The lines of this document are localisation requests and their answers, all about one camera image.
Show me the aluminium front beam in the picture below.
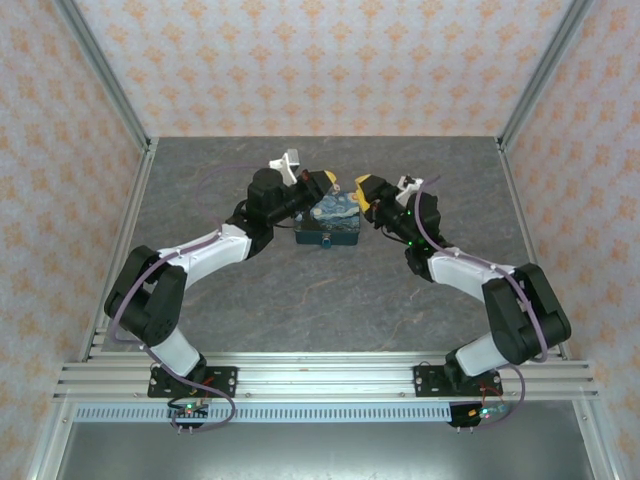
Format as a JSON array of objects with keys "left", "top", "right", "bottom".
[{"left": 53, "top": 351, "right": 600, "bottom": 401}]

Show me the aluminium table side rail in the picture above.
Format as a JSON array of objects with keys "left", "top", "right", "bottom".
[
  {"left": 79, "top": 137, "right": 159, "bottom": 361},
  {"left": 497, "top": 137, "right": 571, "bottom": 361}
]

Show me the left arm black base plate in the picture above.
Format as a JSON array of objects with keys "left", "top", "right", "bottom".
[{"left": 147, "top": 366, "right": 239, "bottom": 399}]

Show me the grey metal panel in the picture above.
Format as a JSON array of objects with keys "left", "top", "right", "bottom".
[{"left": 54, "top": 422, "right": 596, "bottom": 480}]

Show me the starry night tin box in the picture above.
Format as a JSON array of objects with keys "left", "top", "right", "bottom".
[{"left": 293, "top": 193, "right": 362, "bottom": 247}]

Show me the grey slotted cable duct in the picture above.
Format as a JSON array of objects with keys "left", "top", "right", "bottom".
[{"left": 73, "top": 404, "right": 501, "bottom": 424}]

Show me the short aluminium frame post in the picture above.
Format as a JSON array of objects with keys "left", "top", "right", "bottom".
[
  {"left": 572, "top": 399, "right": 619, "bottom": 480},
  {"left": 27, "top": 399, "right": 76, "bottom": 480}
]

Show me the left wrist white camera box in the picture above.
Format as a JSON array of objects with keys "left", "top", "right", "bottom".
[{"left": 268, "top": 148, "right": 303, "bottom": 185}]

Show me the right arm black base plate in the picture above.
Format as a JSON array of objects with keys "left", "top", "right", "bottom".
[{"left": 413, "top": 363, "right": 504, "bottom": 399}]

